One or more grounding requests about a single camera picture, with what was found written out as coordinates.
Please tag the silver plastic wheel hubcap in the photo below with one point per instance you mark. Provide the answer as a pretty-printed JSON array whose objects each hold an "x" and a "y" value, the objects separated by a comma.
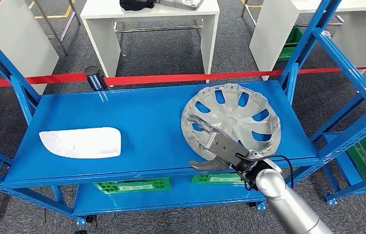
[{"x": 234, "y": 122}]

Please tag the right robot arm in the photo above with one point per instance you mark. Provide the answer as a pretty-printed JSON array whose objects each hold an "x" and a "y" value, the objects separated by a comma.
[{"x": 283, "y": 200}]

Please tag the white plastic car part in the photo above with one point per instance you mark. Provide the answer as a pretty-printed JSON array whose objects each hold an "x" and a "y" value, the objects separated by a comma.
[{"x": 82, "y": 143}]

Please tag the red barrier belt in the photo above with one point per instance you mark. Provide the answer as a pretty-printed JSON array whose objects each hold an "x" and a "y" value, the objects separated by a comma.
[
  {"x": 186, "y": 77},
  {"x": 40, "y": 79}
]

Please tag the white table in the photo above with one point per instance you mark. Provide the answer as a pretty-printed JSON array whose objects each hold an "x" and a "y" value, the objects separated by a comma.
[
  {"x": 18, "y": 42},
  {"x": 150, "y": 13},
  {"x": 273, "y": 32}
]

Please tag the silver metal tray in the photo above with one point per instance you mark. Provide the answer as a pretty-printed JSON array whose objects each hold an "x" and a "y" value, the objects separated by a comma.
[{"x": 179, "y": 4}]

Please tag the black cloth bundle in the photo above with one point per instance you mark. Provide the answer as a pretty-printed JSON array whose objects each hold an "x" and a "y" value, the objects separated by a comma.
[{"x": 136, "y": 4}]

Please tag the black floor object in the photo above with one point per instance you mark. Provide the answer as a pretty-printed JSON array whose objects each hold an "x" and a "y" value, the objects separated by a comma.
[{"x": 81, "y": 232}]

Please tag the clear plastic object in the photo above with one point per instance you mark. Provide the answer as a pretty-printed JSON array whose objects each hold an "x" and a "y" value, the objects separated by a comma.
[{"x": 327, "y": 34}]

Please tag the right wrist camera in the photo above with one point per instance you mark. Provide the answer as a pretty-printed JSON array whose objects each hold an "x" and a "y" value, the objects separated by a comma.
[{"x": 249, "y": 176}]

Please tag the dark barrier stanchion post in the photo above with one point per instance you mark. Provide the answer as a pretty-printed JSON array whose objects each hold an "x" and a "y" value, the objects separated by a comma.
[{"x": 95, "y": 79}]

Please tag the stainless steel table frame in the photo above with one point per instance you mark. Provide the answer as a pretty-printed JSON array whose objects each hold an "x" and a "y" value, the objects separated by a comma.
[{"x": 53, "y": 30}]

